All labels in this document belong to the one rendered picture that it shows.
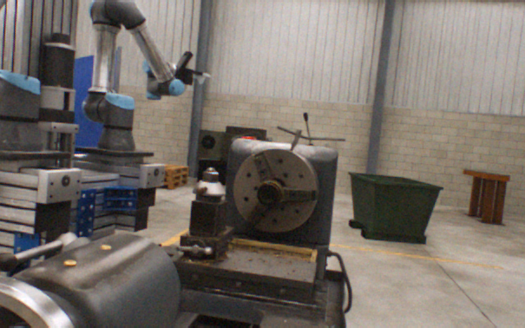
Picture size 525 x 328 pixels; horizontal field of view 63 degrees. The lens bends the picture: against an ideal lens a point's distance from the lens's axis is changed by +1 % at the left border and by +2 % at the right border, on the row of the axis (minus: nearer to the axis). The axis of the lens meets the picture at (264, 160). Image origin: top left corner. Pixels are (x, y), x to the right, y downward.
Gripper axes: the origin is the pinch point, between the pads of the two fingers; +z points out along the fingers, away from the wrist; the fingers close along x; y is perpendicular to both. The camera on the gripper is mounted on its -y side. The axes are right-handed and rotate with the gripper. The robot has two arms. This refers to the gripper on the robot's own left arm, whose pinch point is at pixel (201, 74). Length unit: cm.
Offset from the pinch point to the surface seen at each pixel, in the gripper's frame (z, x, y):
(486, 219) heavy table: 797, 27, 146
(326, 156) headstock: -10, 91, 24
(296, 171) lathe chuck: -29, 91, 30
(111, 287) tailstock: -137, 144, 26
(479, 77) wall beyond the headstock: 1017, -108, -162
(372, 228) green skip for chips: 398, -41, 147
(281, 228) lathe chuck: -31, 91, 52
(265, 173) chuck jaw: -39, 85, 33
